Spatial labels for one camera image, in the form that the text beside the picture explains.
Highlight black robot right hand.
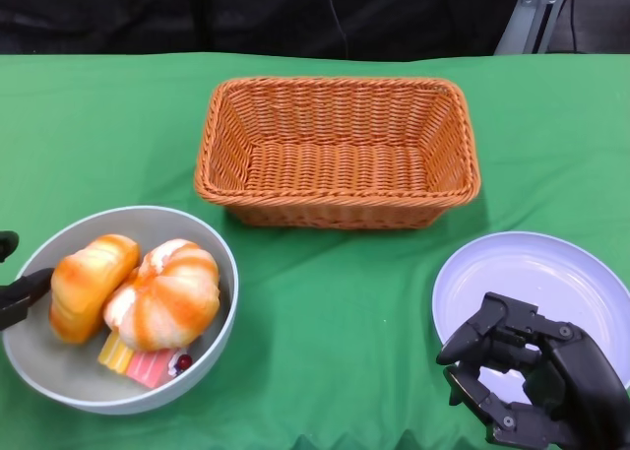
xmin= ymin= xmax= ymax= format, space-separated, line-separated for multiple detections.
xmin=435 ymin=290 xmax=630 ymax=450

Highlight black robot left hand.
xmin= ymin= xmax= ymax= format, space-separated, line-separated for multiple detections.
xmin=0 ymin=230 xmax=55 ymax=332

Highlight long golden bread loaf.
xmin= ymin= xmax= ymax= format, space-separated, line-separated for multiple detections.
xmin=48 ymin=233 xmax=143 ymax=346

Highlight yellow striped cake slice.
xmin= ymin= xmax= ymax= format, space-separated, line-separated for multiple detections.
xmin=96 ymin=331 xmax=135 ymax=374

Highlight pink striped cake slice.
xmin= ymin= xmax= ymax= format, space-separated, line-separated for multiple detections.
xmin=125 ymin=349 xmax=194 ymax=389

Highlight grey ceramic bowl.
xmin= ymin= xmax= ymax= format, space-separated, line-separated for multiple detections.
xmin=2 ymin=204 xmax=241 ymax=416

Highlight round pumpkin-shaped bread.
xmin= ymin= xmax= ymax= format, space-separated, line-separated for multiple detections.
xmin=101 ymin=239 xmax=221 ymax=352

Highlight lavender plate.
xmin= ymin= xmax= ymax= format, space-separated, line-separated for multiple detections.
xmin=431 ymin=230 xmax=630 ymax=402

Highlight orange wicker basket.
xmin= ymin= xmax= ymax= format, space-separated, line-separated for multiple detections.
xmin=194 ymin=77 xmax=482 ymax=231

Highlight green tablecloth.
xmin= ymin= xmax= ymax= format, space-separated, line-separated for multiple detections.
xmin=0 ymin=50 xmax=630 ymax=450

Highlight black backdrop cloth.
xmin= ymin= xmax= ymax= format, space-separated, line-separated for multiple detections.
xmin=0 ymin=0 xmax=523 ymax=62

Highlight thin black cable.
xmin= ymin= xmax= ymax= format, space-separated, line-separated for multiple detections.
xmin=568 ymin=0 xmax=582 ymax=53

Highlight grey metal frame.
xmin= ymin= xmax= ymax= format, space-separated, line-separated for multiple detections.
xmin=494 ymin=0 xmax=621 ymax=57

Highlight black hanging cable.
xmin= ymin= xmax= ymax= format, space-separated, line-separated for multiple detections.
xmin=324 ymin=0 xmax=351 ymax=60

